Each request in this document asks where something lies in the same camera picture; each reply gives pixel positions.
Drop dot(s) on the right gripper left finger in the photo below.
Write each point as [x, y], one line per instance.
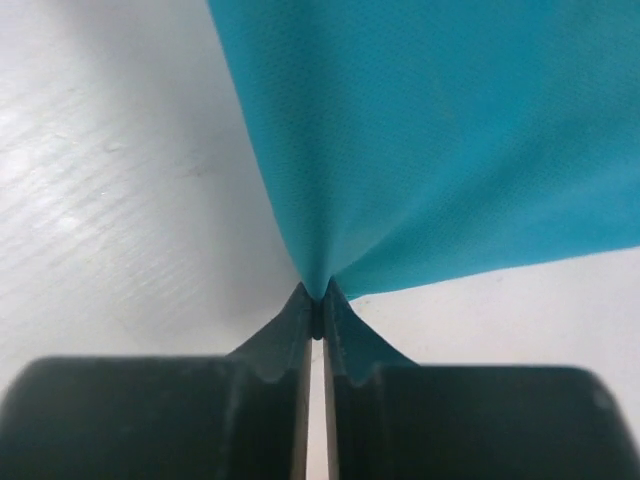
[243, 415]

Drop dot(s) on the teal t shirt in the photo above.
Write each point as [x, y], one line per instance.
[408, 142]

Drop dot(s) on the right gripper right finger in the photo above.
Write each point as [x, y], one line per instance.
[391, 418]

